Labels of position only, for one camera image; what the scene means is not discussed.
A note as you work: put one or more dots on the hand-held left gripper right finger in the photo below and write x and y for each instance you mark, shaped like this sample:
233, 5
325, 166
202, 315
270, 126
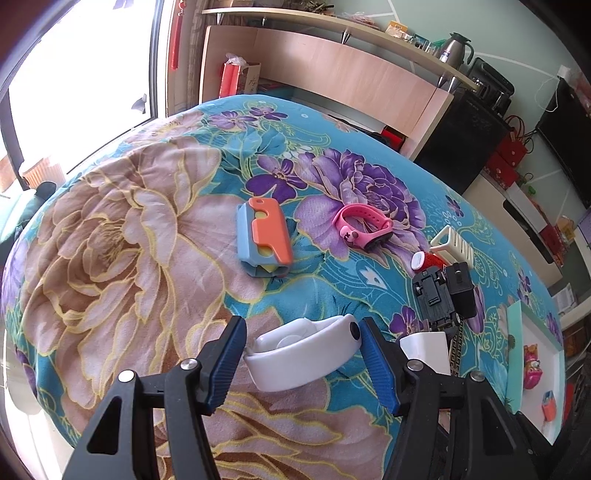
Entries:
378, 364

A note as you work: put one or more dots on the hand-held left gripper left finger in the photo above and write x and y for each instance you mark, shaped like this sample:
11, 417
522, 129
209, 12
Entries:
226, 364

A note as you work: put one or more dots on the white watch band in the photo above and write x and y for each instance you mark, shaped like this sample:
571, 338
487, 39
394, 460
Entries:
286, 364

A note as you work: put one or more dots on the black toy car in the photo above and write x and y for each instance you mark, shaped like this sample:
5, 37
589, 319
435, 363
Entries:
431, 295

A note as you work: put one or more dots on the black rectangular box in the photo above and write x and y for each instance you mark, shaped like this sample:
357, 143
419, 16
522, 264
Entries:
461, 290

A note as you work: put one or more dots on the teal box with white inside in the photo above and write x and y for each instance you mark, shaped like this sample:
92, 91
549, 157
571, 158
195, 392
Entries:
535, 392

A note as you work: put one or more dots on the white plastic case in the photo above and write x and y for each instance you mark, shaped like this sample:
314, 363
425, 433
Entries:
427, 350

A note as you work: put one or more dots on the red item with white cap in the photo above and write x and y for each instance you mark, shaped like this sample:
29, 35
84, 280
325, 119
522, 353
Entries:
434, 262

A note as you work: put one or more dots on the cream ribbed case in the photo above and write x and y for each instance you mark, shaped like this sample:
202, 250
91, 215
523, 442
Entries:
455, 249

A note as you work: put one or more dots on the large orange blue plastic toy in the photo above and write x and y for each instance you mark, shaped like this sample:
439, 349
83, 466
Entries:
268, 230

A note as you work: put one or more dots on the pink dog toy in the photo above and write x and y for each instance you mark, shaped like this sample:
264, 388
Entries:
533, 369

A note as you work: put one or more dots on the floral blanket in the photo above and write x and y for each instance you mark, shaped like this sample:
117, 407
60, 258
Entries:
138, 230

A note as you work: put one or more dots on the small orange blue plastic toy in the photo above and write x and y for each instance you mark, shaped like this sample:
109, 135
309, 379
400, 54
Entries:
548, 406

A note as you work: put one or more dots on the cream television stand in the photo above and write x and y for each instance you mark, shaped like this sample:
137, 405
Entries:
512, 217

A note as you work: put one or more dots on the red gift box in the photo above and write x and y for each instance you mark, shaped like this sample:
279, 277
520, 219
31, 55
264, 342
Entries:
501, 170

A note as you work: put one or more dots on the black tea bar machine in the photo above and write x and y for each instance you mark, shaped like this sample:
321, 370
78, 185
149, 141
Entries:
461, 138

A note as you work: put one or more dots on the red gift bag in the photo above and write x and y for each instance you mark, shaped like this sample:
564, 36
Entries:
512, 145

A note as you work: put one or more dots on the red paper bag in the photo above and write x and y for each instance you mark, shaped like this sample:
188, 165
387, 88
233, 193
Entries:
228, 81

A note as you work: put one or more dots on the brown carton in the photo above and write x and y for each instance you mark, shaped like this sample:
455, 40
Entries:
250, 81

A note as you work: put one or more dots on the wooden desk with shelf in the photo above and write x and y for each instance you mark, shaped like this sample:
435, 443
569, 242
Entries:
346, 78

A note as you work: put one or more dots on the beige curtain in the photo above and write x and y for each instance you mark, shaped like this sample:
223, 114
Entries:
194, 50

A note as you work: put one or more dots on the dark thermos jug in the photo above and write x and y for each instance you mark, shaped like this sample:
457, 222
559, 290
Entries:
455, 48

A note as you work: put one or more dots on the red hanging ornament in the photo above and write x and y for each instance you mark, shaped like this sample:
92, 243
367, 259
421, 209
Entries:
177, 41

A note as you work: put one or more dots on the yellow snack packet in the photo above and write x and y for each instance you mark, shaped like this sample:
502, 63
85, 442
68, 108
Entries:
397, 30

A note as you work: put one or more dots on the black wall television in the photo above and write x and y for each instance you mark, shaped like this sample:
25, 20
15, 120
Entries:
568, 134

